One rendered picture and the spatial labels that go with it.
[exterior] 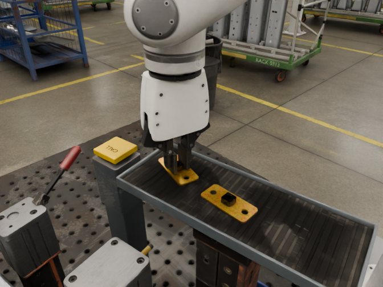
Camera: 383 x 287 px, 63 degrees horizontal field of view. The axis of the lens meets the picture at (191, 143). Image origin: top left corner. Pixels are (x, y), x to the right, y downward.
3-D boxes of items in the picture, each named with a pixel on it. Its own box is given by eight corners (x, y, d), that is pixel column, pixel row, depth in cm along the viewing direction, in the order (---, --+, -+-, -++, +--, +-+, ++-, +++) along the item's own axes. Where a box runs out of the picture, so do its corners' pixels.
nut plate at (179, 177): (157, 160, 56) (157, 155, 55) (175, 154, 58) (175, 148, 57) (179, 187, 50) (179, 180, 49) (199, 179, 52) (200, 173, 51)
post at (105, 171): (117, 291, 84) (88, 158, 60) (137, 271, 89) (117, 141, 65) (138, 308, 80) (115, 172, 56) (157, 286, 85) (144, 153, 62)
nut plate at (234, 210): (199, 196, 48) (199, 189, 47) (215, 184, 50) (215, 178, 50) (243, 224, 43) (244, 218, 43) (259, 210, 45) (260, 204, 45)
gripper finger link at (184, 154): (193, 123, 53) (193, 156, 56) (176, 128, 51) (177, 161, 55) (203, 131, 50) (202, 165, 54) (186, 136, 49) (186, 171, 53)
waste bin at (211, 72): (163, 106, 340) (159, 38, 301) (197, 93, 372) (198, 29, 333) (195, 122, 310) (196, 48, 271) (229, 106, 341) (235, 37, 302)
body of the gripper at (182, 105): (192, 50, 49) (192, 114, 55) (130, 60, 44) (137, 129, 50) (220, 63, 43) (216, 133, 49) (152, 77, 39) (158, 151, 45)
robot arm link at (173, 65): (188, 36, 48) (188, 55, 49) (133, 44, 44) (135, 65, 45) (220, 49, 41) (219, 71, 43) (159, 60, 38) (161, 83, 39)
